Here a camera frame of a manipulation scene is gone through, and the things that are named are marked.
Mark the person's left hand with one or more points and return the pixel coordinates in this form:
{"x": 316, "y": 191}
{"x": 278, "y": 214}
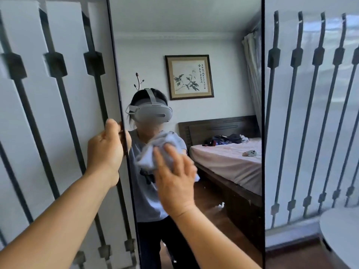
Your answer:
{"x": 103, "y": 154}

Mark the person's right hand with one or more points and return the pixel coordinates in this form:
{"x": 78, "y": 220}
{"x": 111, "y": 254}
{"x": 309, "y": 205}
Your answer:
{"x": 175, "y": 187}

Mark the person's left fingers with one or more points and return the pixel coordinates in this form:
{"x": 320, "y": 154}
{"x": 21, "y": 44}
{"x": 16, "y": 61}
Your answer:
{"x": 113, "y": 126}

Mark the person's right thumb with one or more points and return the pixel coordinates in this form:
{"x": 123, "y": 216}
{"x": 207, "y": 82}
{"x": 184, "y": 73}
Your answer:
{"x": 159, "y": 162}

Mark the light blue cleaning cloth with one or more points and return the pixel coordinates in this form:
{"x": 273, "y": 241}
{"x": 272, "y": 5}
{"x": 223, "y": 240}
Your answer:
{"x": 145, "y": 159}

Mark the tall black-framed mirror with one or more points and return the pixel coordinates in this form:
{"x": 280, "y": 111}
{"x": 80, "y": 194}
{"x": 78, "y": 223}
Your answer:
{"x": 224, "y": 39}

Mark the person's right forearm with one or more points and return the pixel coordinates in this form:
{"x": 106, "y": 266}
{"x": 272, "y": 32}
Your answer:
{"x": 213, "y": 243}

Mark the person's left forearm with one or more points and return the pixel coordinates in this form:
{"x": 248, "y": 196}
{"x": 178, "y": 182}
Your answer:
{"x": 56, "y": 221}

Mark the grey t-shirt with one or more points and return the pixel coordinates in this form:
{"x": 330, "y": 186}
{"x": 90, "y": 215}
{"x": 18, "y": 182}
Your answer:
{"x": 148, "y": 201}

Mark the white headset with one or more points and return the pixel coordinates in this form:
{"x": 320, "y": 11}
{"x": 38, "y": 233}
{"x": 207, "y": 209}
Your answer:
{"x": 154, "y": 113}

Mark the pink bed sheet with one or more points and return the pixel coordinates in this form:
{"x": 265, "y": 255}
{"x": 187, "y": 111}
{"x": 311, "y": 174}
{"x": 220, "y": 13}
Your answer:
{"x": 230, "y": 165}

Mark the crumpled white tissue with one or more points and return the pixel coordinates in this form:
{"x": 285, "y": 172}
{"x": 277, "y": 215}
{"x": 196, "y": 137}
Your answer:
{"x": 220, "y": 205}

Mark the pile of dark clothes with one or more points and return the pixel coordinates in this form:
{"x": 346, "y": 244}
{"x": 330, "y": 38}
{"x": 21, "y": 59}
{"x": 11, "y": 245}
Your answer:
{"x": 234, "y": 138}

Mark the dark trousers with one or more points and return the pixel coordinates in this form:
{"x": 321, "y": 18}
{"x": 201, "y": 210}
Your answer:
{"x": 162, "y": 243}

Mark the framed flower painting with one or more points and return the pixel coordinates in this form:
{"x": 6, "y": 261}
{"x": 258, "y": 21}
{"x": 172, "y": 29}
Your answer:
{"x": 190, "y": 78}

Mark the white handheld controller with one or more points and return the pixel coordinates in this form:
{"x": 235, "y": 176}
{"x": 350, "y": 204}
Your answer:
{"x": 251, "y": 153}

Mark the white curtain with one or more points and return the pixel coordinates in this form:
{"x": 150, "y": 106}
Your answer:
{"x": 253, "y": 81}

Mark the white round table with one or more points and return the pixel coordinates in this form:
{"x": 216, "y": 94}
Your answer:
{"x": 342, "y": 235}

